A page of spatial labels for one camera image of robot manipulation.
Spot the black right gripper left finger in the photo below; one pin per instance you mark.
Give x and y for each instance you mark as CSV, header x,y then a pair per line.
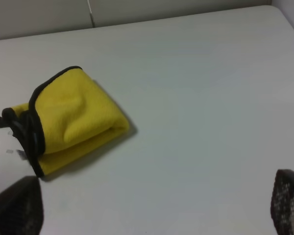
x,y
21,208

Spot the yellow towel with black trim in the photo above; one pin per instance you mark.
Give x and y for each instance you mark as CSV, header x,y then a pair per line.
x,y
67,117

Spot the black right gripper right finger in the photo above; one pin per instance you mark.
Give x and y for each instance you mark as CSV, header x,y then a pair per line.
x,y
282,202

